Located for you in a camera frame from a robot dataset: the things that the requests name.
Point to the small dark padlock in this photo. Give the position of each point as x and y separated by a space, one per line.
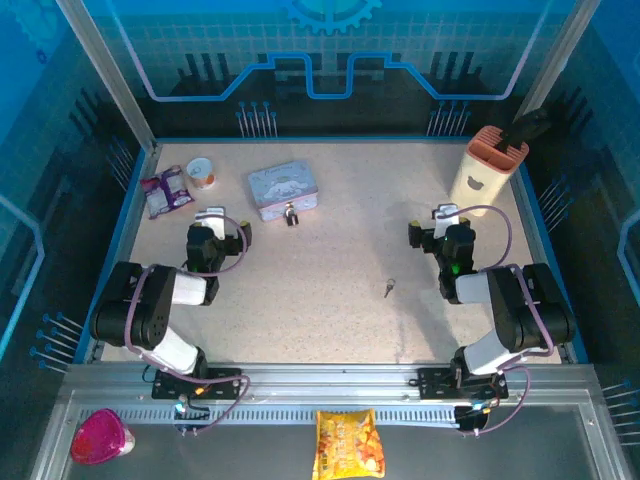
291 215

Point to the blue pink cartoon tin box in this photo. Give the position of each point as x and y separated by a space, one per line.
282 187

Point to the small metal key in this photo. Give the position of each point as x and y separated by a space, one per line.
388 290

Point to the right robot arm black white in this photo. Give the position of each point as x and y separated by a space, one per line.
520 310

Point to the white orange paper cup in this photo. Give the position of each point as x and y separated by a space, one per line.
201 174

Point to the purple snack packet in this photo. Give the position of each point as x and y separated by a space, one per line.
167 192

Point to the cream knife block orange top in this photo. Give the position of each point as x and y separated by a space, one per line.
477 180

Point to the pink plastic container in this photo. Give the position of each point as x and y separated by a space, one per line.
97 437

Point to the yellow chip bag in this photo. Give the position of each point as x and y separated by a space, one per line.
347 445

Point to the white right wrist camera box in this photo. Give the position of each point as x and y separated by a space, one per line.
445 216

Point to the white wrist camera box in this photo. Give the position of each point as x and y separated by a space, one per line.
445 216
212 221

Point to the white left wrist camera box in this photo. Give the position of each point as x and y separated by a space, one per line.
212 221

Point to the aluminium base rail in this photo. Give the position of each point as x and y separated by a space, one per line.
325 382

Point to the aluminium frame post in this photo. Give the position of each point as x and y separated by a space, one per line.
560 60
107 75

